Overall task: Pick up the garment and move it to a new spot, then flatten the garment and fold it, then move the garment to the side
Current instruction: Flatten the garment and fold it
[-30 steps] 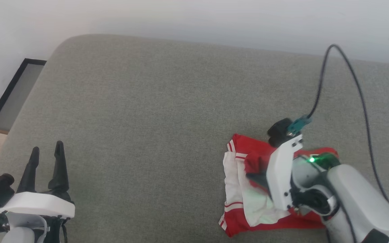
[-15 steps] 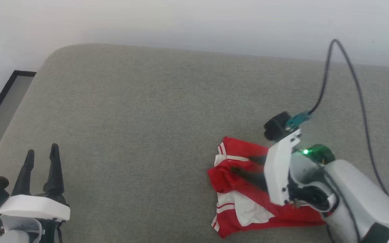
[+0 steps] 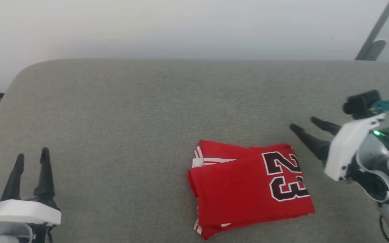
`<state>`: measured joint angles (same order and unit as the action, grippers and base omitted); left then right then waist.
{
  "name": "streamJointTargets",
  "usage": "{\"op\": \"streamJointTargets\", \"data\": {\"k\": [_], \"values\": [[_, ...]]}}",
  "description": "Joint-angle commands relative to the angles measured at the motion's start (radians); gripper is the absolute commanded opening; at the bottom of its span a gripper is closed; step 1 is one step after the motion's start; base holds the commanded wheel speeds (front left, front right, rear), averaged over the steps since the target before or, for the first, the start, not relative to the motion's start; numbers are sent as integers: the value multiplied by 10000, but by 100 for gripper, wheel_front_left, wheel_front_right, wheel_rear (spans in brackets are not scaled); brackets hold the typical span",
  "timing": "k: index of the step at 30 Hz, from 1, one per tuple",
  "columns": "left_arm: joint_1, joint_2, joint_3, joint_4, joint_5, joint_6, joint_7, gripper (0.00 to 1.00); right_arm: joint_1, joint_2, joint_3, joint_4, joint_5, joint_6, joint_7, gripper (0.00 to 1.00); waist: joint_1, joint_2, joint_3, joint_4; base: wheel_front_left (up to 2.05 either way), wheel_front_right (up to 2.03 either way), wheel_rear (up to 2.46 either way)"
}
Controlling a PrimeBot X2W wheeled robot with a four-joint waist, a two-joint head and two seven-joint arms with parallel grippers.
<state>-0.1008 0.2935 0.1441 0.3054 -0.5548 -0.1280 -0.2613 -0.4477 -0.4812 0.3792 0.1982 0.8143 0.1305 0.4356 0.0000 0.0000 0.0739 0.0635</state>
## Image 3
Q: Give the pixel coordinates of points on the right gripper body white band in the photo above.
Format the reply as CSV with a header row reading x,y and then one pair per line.
x,y
348,148

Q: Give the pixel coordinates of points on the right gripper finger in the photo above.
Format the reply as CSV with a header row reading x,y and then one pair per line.
x,y
311,141
328,126

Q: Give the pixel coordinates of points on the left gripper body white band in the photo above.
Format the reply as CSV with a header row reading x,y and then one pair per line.
x,y
25,212

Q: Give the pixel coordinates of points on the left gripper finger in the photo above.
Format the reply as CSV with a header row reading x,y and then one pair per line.
x,y
45,175
14,182

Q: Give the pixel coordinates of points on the red and white basketball jersey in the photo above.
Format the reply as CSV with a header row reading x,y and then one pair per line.
x,y
241,189

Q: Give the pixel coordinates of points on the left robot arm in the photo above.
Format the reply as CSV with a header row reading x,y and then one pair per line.
x,y
8,233

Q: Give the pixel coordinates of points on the grey fabric sofa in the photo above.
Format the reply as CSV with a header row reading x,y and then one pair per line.
x,y
147,111

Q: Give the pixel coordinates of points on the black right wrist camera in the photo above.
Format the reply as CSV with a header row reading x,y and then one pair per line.
x,y
361,104

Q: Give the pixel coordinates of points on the grey metal pole with bracket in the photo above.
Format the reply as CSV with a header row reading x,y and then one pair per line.
x,y
377,32

